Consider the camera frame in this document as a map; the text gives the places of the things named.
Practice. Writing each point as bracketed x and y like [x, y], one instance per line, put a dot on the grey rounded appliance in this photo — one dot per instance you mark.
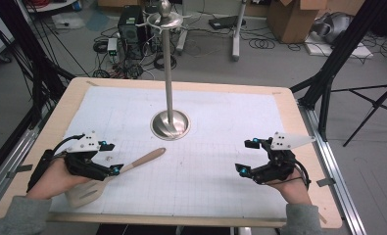
[333, 26]

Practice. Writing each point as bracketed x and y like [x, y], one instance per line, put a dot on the white stand leg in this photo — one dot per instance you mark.
[237, 36]

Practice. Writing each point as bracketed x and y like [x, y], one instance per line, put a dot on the wooden slotted spatula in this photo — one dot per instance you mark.
[142, 160]

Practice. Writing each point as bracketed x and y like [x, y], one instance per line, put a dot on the flat black device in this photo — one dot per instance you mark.
[225, 22]

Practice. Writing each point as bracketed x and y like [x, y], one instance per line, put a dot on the black computer tower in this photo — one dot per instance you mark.
[129, 29]

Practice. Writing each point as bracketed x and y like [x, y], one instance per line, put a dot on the white grid mat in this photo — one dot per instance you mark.
[194, 176]

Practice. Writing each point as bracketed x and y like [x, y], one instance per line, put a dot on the metal utensil stand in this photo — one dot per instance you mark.
[169, 81]

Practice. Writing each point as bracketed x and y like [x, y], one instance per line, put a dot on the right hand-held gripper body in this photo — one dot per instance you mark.
[279, 166]

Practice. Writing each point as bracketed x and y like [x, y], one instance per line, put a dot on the person's right hand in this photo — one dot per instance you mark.
[294, 192]

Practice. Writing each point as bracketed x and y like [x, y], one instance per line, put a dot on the person's left hand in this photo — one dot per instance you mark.
[55, 181]

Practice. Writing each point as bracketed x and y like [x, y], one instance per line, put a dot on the black tripod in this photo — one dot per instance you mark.
[374, 104]

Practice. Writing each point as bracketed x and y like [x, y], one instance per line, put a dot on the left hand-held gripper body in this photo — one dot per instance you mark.
[83, 161]

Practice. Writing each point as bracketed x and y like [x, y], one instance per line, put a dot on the small white power supply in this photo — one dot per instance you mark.
[112, 49]

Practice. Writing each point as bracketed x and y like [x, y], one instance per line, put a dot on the aluminium rail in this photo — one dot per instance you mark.
[8, 169]
[331, 169]

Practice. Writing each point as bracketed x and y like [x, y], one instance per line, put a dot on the black metal frame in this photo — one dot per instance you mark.
[34, 65]
[341, 49]

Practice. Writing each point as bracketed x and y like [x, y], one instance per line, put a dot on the open cardboard box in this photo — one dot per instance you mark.
[292, 19]

